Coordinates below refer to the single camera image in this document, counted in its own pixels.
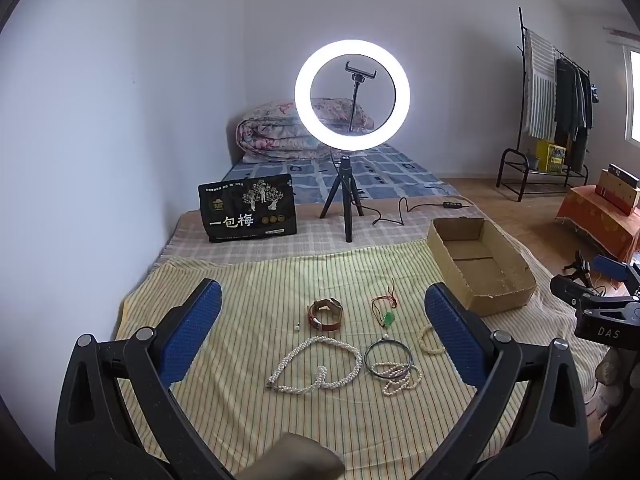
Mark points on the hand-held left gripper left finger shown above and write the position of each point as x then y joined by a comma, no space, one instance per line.
192,340

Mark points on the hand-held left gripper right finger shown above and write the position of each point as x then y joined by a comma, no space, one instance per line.
452,340

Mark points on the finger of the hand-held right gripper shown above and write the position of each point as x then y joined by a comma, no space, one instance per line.
610,267
572,290

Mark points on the thin pearl strand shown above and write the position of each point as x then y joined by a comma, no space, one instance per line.
400,385

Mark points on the cardboard box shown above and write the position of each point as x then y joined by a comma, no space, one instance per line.
470,260

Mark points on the black bangle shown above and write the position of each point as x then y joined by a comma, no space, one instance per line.
365,358

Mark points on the brown leather wristwatch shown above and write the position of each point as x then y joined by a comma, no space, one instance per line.
314,317

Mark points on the person's right hand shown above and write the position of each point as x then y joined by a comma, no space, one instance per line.
620,380

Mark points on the small black floor tripod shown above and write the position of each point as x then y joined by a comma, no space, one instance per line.
577,266

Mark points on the orange cloth covered table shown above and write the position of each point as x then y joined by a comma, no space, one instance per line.
595,220

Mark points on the brown carton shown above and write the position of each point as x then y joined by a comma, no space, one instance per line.
617,190

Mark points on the yellow striped cloth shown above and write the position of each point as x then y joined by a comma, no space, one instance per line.
260,285

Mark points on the beige plaid blanket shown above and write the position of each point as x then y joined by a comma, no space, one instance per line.
250,252

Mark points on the yellow crate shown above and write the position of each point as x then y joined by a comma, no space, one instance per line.
550,156

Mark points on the black snack bag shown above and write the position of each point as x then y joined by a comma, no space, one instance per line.
250,205

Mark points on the beige cloth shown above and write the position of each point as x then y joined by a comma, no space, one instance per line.
295,460

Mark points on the dark hanging clothes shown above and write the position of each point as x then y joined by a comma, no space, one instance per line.
567,105

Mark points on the window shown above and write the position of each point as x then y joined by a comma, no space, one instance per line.
634,95

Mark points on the black tripod stand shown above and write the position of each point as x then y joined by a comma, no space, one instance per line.
347,195

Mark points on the blue patterned bed sheet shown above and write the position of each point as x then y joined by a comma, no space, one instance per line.
390,170

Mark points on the striped hanging towel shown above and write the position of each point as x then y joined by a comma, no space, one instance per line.
540,90

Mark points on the folded floral quilt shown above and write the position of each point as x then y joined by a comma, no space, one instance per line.
265,135

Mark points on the black clothes rack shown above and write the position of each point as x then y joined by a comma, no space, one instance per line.
520,60

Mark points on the black phone holder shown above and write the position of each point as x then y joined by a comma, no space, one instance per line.
356,105

